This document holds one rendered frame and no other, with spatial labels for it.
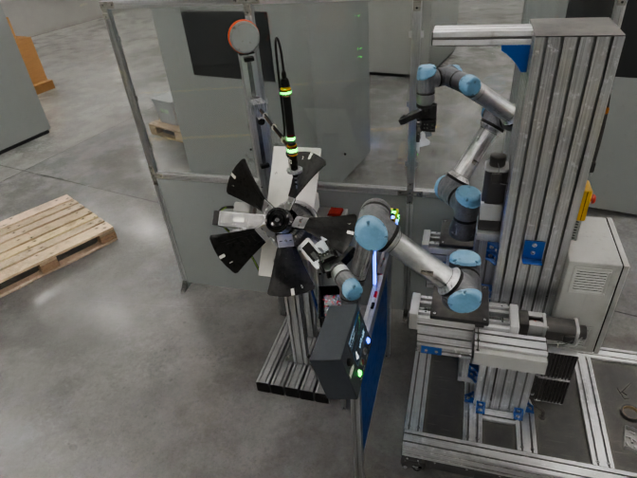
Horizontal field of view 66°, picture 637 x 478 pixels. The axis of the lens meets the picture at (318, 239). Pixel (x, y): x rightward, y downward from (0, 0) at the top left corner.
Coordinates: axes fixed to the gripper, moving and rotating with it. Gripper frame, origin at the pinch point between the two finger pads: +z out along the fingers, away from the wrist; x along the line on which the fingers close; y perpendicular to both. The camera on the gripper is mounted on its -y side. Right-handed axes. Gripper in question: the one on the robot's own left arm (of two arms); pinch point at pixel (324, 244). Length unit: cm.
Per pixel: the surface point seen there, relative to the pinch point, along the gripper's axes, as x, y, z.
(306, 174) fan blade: -19.3, -6.8, 29.5
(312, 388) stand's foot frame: 108, 23, 16
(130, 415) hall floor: 103, 127, 49
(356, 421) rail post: 63, 16, -44
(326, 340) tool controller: -8, 22, -58
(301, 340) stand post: 87, 18, 35
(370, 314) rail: 33.7, -8.5, -17.4
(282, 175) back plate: -6, -1, 60
